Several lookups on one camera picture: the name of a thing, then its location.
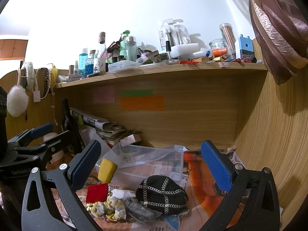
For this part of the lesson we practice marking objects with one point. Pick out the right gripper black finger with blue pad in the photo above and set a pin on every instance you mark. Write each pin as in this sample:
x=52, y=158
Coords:
x=251, y=202
x=40, y=211

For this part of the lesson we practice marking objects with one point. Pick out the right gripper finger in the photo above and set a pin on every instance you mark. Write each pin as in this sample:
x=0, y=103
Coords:
x=36, y=131
x=56, y=140

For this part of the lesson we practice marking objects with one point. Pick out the red felt square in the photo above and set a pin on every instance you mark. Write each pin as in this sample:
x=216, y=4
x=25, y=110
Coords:
x=97, y=193

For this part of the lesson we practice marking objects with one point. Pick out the yellow sponge block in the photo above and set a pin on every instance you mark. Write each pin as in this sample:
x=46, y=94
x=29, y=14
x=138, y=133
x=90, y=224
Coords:
x=106, y=171

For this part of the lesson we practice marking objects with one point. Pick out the yellow white floral scrunchie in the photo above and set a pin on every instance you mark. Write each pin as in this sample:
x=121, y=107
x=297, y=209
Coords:
x=113, y=207

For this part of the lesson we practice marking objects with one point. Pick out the black cap with braided cord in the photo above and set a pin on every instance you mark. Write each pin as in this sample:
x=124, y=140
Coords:
x=164, y=195

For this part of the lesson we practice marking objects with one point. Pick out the grey item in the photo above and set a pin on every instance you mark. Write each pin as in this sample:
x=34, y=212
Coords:
x=138, y=213

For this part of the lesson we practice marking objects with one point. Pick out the dark wine bottle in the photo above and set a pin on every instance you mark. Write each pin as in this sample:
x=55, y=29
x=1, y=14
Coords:
x=70, y=124

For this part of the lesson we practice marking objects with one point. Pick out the white fluffy pompom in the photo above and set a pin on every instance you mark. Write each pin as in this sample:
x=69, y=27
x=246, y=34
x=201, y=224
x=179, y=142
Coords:
x=17, y=101

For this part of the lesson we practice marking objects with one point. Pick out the stack of newspapers and books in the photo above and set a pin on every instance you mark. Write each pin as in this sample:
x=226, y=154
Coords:
x=112, y=133

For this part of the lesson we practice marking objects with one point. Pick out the pink sticky note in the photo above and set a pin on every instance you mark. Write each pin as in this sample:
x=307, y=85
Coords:
x=104, y=95

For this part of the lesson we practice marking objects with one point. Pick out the clear plastic storage box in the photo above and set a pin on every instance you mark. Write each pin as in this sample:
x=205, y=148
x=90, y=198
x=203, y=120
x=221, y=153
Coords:
x=135, y=163

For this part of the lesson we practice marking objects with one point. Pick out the blue liquid bottle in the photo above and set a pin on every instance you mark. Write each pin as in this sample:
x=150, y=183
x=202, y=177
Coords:
x=82, y=61

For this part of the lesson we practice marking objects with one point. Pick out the green sticky note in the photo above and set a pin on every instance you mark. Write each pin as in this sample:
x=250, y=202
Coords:
x=136, y=93

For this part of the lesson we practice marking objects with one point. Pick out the white mug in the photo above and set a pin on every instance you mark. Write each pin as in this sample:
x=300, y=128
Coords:
x=99, y=65

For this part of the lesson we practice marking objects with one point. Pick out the clear flat plastic case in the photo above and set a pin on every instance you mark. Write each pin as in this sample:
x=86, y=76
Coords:
x=123, y=65

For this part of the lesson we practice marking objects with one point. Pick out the orange sticky note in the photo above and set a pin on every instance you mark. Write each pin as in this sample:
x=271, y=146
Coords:
x=152, y=103

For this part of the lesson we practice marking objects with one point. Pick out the pale green bottle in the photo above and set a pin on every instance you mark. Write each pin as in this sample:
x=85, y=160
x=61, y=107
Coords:
x=122, y=53

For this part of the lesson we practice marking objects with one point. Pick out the blue pencil sharpener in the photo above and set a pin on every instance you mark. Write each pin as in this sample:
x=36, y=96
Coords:
x=244, y=48

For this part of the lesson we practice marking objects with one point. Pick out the glass jar with orange item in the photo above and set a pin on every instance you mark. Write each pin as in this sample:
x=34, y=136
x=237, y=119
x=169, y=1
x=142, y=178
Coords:
x=219, y=48

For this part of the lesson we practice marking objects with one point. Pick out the clear tube of pencils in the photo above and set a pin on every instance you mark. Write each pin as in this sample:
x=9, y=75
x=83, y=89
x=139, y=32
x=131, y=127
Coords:
x=226, y=30

